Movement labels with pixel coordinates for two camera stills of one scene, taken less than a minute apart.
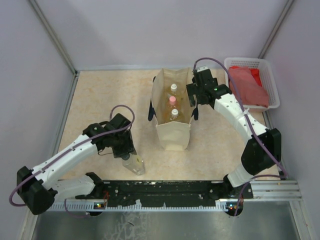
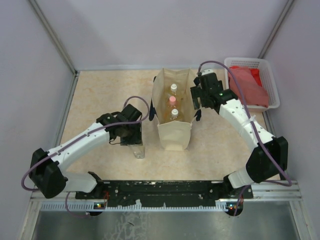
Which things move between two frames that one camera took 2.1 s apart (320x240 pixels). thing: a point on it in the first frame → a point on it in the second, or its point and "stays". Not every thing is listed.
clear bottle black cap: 135,163 → 139,150
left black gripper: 128,147 → 137,139
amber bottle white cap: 174,113 stays
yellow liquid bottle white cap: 173,88 stays
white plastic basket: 267,80 stays
